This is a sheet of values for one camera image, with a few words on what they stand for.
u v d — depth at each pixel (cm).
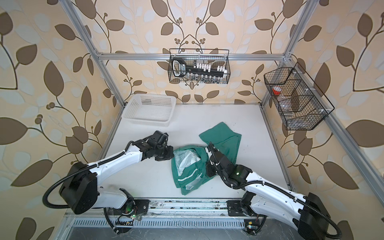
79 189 42
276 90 80
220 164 58
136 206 74
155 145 66
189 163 79
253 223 72
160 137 68
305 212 41
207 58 91
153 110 119
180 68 85
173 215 73
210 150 70
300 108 74
